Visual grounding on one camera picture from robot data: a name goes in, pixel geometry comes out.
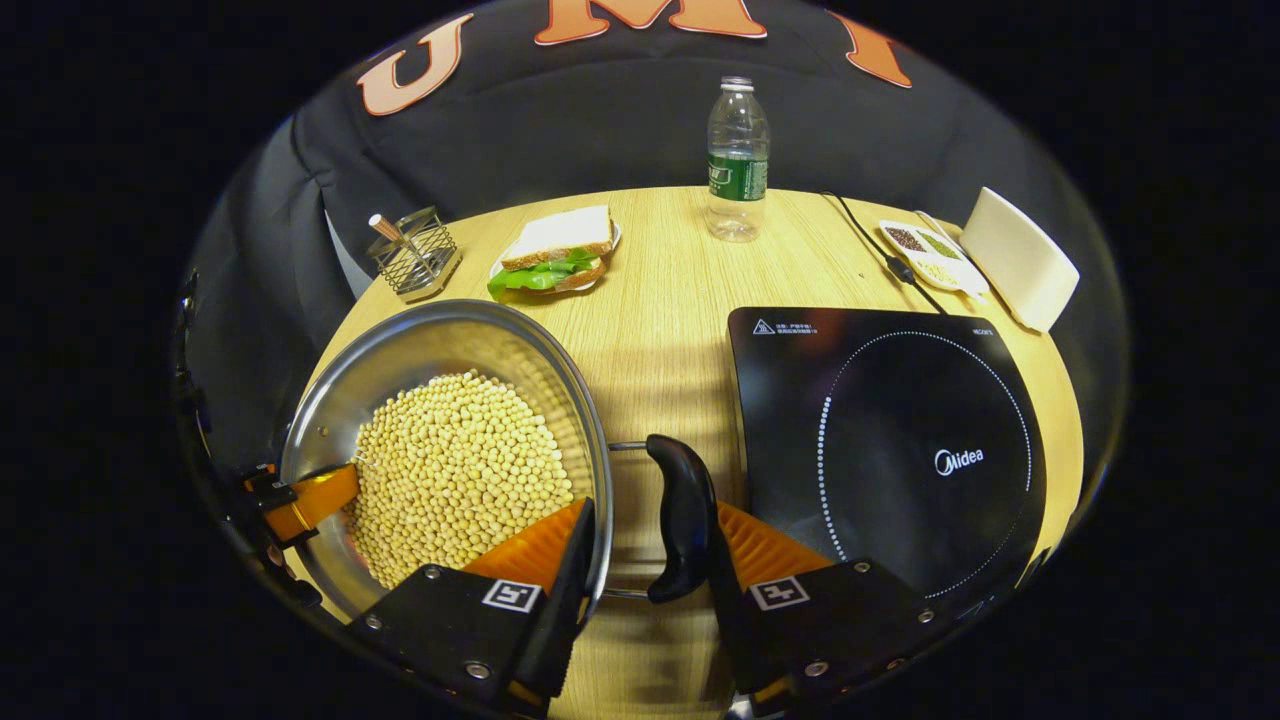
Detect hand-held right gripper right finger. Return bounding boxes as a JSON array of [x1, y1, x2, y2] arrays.
[[705, 500, 941, 711]]

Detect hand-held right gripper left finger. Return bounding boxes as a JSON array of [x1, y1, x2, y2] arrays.
[[348, 498, 598, 716]]

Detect pile of yellow soybeans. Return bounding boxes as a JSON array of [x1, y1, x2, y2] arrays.
[[345, 370, 577, 591]]

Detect steel pot with black handle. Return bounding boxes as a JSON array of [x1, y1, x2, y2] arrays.
[[280, 298, 721, 626]]

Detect black induction cooktop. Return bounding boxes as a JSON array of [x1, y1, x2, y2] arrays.
[[727, 306, 1048, 601]]

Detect sandwich with lettuce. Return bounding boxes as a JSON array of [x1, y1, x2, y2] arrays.
[[487, 205, 616, 301]]

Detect white divided bean dish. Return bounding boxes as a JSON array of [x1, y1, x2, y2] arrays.
[[878, 220, 991, 301]]

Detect white toaster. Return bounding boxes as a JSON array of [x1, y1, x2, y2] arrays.
[[960, 187, 1081, 334]]

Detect clear plastic water bottle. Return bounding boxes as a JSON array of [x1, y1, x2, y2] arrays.
[[705, 76, 771, 244]]

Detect wire mesh holder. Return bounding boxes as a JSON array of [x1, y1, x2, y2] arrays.
[[366, 206, 463, 304]]

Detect black power cable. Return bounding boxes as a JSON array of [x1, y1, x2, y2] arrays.
[[820, 190, 947, 315]]

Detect white toaster cord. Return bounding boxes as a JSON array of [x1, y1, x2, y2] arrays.
[[914, 209, 967, 247]]

